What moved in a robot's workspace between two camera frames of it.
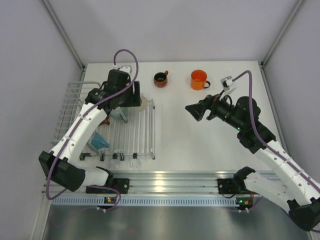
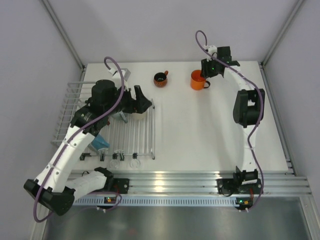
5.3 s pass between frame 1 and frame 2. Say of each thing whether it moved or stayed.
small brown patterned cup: stayed
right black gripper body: moved
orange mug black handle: stayed
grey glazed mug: stayed
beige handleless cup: moved
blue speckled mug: stayed
